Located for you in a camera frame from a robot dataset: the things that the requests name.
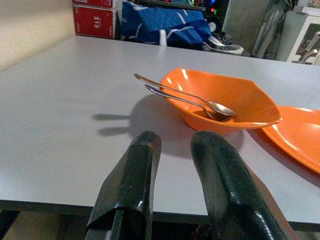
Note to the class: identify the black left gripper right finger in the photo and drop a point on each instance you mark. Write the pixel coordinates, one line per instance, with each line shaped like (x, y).
(225, 180)

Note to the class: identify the white and black sneaker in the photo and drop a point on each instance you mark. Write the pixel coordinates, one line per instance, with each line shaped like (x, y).
(222, 45)

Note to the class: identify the white glass door cabinet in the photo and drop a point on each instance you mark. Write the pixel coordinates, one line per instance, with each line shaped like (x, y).
(300, 27)

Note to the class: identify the red cardboard box white print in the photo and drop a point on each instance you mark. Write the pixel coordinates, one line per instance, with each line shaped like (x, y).
(95, 22)

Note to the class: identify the orange plate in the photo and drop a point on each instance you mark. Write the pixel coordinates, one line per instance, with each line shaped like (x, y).
(300, 135)

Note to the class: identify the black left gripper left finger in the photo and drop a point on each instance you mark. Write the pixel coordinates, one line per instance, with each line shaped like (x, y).
(135, 180)

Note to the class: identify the black object with white disc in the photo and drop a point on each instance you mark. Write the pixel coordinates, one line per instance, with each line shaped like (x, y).
(217, 22)

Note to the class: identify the grey hanging cloth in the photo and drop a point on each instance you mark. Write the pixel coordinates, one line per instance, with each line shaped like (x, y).
(271, 27)

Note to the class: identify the orange square bowl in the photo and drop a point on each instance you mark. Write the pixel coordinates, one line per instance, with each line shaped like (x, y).
(237, 95)

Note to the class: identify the silver metal spoon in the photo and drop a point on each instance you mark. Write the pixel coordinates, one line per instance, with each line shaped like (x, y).
(220, 117)
(221, 108)

